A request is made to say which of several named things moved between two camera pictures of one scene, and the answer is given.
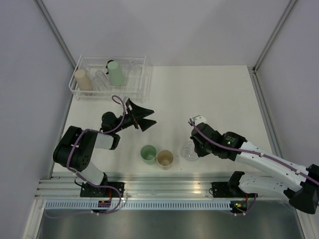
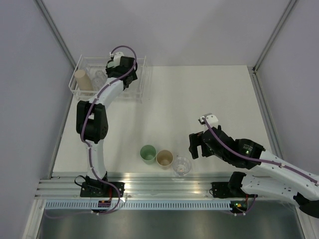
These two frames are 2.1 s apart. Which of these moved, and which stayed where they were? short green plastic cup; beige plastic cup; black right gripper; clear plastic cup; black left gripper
Moved: black left gripper
Stayed: beige plastic cup; black right gripper; clear plastic cup; short green plastic cup
